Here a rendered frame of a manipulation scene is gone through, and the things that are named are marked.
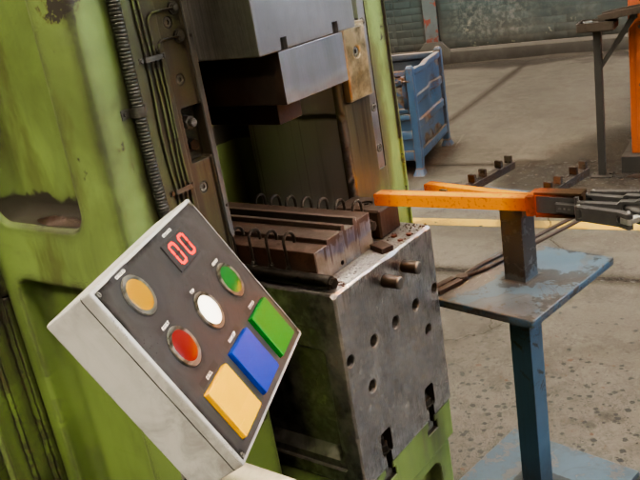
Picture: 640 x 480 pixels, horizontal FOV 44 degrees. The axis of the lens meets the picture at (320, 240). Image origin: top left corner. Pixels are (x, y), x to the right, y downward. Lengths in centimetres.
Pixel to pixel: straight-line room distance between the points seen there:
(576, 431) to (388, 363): 109
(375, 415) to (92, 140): 80
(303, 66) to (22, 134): 55
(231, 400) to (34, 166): 75
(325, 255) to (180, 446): 66
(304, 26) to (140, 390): 78
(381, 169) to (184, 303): 100
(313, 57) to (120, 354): 76
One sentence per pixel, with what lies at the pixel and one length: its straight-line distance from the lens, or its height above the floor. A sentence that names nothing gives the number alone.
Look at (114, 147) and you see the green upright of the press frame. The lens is 136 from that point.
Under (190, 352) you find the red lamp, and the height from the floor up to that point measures 108.
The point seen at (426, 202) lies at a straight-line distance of 148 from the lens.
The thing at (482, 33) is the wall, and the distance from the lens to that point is 937.
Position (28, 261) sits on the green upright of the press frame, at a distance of 165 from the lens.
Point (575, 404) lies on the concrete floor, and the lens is 280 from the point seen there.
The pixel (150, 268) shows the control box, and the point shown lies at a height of 117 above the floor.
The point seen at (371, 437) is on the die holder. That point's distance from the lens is 170.
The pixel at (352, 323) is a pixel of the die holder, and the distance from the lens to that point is 156.
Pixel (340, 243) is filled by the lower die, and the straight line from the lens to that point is 160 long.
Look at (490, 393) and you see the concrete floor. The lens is 286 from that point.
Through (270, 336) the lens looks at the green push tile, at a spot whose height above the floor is 101.
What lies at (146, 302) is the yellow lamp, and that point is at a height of 115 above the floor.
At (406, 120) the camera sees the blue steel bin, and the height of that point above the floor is 38.
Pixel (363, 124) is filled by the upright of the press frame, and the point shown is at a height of 112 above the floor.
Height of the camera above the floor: 153
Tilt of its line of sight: 20 degrees down
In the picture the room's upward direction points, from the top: 10 degrees counter-clockwise
